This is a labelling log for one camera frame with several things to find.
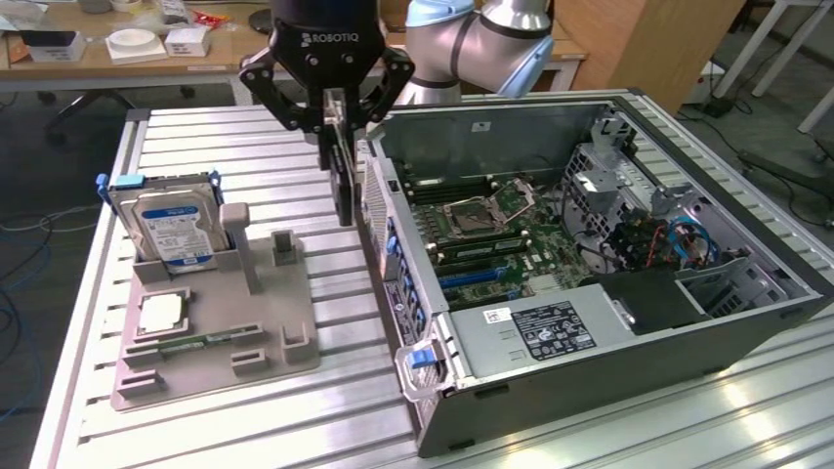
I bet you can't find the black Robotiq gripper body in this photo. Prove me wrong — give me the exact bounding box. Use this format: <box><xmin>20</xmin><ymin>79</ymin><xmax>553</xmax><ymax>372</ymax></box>
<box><xmin>270</xmin><ymin>0</ymin><xmax>386</xmax><ymax>93</ymax></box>

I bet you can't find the black graphics card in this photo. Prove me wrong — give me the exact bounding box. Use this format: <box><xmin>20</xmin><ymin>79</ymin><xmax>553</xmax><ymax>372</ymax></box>
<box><xmin>317</xmin><ymin>87</ymin><xmax>362</xmax><ymax>227</ymax></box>

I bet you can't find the brown cardboard box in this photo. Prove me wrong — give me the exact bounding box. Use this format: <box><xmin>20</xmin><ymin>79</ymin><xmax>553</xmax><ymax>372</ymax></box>
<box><xmin>378</xmin><ymin>0</ymin><xmax>413</xmax><ymax>33</ymax></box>

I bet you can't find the small white cardboard box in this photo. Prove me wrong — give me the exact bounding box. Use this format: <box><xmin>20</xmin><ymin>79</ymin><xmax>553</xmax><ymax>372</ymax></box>
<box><xmin>162</xmin><ymin>26</ymin><xmax>211</xmax><ymax>58</ymax></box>

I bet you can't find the wooden desk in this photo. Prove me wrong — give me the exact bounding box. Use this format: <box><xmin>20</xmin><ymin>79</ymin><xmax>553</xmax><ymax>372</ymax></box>
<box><xmin>0</xmin><ymin>0</ymin><xmax>588</xmax><ymax>94</ymax></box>

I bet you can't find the white round holder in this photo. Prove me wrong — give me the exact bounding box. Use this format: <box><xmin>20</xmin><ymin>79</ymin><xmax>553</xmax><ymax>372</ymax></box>
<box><xmin>104</xmin><ymin>27</ymin><xmax>170</xmax><ymax>65</ymax></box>

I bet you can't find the black chair base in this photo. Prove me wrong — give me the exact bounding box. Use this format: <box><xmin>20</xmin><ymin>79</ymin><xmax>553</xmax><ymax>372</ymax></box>
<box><xmin>38</xmin><ymin>85</ymin><xmax>197</xmax><ymax>143</ymax></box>

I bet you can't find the metal socket cover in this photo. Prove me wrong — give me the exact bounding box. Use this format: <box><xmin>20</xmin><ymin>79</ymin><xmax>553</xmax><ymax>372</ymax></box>
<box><xmin>491</xmin><ymin>175</ymin><xmax>542</xmax><ymax>229</ymax></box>

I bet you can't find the CPU socket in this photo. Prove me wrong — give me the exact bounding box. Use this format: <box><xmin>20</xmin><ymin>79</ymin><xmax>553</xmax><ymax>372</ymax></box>
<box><xmin>442</xmin><ymin>197</ymin><xmax>507</xmax><ymax>240</ymax></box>

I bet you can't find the hard disk in blue caddy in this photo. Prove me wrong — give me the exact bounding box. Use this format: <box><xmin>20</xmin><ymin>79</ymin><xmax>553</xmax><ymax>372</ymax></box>
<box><xmin>95</xmin><ymin>165</ymin><xmax>230</xmax><ymax>275</ymax></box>

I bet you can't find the white box with black top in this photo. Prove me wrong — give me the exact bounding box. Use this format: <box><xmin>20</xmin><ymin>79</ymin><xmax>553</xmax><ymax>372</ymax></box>
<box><xmin>19</xmin><ymin>29</ymin><xmax>87</xmax><ymax>64</ymax></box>

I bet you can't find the installed RAM stick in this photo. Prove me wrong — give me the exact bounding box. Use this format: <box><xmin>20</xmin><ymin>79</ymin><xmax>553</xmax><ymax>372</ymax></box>
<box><xmin>433</xmin><ymin>236</ymin><xmax>529</xmax><ymax>261</ymax></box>

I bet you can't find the metal disk bay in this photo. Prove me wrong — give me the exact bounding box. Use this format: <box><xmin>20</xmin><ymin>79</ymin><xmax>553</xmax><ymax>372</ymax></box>
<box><xmin>560</xmin><ymin>141</ymin><xmax>660</xmax><ymax>235</ymax></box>

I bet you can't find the wooden cabinet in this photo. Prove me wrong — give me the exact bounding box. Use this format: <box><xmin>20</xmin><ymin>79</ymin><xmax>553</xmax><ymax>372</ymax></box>
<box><xmin>553</xmin><ymin>0</ymin><xmax>749</xmax><ymax>107</ymax></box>

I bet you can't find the blue expansion slot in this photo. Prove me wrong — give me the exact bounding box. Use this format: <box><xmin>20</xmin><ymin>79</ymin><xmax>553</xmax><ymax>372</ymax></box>
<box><xmin>437</xmin><ymin>266</ymin><xmax>510</xmax><ymax>290</ymax></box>

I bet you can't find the green motherboard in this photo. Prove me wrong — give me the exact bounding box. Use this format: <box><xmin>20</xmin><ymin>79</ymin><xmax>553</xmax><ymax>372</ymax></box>
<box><xmin>397</xmin><ymin>163</ymin><xmax>598</xmax><ymax>314</ymax></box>

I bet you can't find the silver CPU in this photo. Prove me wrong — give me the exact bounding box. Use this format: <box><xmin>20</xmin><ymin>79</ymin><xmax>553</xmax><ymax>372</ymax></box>
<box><xmin>139</xmin><ymin>295</ymin><xmax>185</xmax><ymax>331</ymax></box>

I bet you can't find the black power adapter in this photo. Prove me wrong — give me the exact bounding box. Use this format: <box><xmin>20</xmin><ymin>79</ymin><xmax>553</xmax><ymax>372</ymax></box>
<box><xmin>700</xmin><ymin>97</ymin><xmax>738</xmax><ymax>118</ymax></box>

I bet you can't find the green RAM stick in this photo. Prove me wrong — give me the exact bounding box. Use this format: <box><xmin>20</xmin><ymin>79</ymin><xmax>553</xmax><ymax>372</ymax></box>
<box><xmin>155</xmin><ymin>327</ymin><xmax>247</xmax><ymax>353</ymax></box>

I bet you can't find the grey power supply unit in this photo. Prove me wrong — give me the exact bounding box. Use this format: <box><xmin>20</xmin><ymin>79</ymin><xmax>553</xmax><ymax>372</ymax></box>
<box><xmin>449</xmin><ymin>285</ymin><xmax>638</xmax><ymax>380</ymax></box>

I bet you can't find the grey parts rack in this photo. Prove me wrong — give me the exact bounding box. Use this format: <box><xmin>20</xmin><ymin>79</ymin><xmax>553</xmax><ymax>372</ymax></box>
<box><xmin>108</xmin><ymin>202</ymin><xmax>322</xmax><ymax>414</ymax></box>

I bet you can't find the blue case latch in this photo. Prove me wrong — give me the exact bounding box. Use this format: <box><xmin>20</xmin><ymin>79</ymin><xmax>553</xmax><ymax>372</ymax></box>
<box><xmin>403</xmin><ymin>343</ymin><xmax>437</xmax><ymax>371</ymax></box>

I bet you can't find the black stand foot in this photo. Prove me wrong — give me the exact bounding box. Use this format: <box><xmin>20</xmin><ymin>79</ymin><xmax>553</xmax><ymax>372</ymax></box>
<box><xmin>736</xmin><ymin>150</ymin><xmax>834</xmax><ymax>196</ymax></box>

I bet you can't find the open black PC case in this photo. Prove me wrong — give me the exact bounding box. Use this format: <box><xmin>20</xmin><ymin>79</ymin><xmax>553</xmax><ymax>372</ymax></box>
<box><xmin>347</xmin><ymin>92</ymin><xmax>834</xmax><ymax>459</ymax></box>

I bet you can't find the red wire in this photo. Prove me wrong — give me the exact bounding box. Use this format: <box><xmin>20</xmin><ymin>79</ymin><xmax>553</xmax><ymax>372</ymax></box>
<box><xmin>641</xmin><ymin>219</ymin><xmax>673</xmax><ymax>269</ymax></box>

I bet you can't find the blue wire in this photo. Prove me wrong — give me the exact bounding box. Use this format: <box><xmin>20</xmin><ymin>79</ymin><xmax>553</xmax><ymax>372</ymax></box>
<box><xmin>668</xmin><ymin>217</ymin><xmax>722</xmax><ymax>270</ymax></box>

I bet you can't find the white table frame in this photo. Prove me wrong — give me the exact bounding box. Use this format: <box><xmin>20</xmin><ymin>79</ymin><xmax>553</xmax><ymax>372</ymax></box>
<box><xmin>713</xmin><ymin>0</ymin><xmax>834</xmax><ymax>133</ymax></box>

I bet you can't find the blue floor cable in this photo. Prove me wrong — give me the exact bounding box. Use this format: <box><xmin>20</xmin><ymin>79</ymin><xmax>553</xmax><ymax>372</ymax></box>
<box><xmin>0</xmin><ymin>229</ymin><xmax>54</xmax><ymax>421</ymax></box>

